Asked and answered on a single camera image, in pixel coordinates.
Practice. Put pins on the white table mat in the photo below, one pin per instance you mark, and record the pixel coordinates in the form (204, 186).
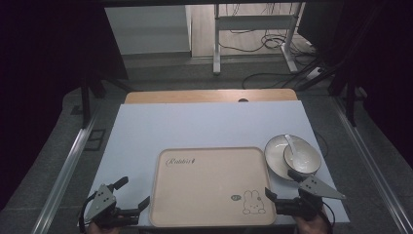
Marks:
(195, 126)

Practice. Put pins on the white cabinet panel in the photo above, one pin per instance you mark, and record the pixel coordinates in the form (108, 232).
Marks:
(146, 29)

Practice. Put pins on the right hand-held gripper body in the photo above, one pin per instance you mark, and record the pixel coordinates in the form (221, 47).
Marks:
(313, 188)

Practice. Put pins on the white power strip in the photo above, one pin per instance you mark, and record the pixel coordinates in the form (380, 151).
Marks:
(314, 73)

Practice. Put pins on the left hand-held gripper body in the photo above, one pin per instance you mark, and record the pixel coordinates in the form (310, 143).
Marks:
(103, 200)

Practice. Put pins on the grey ceramic bowl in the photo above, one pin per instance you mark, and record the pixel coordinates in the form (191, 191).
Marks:
(305, 161)

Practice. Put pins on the dark floor grate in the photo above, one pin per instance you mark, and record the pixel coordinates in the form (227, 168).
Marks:
(95, 139)

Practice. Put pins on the aluminium rail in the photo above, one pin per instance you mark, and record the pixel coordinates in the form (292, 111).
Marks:
(370, 156)
(65, 175)

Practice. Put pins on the beige rabbit print tray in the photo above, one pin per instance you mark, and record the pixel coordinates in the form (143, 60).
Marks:
(207, 188)

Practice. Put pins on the wooden table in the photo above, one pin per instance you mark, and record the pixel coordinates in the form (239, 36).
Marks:
(195, 96)

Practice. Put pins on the black curtain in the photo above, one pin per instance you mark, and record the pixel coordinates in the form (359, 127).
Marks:
(48, 48)
(376, 48)

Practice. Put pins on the white metal desk frame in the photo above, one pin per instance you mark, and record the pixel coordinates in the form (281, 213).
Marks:
(253, 22)

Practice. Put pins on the white ceramic spoon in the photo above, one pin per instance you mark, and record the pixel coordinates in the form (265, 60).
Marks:
(290, 143)

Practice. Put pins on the black stand leg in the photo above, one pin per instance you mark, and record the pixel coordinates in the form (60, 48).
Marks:
(350, 104)
(85, 100)

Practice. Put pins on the person's right hand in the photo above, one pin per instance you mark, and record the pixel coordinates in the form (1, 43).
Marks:
(313, 227)

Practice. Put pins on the person's left hand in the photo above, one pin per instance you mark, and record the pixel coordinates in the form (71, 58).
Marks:
(105, 230)

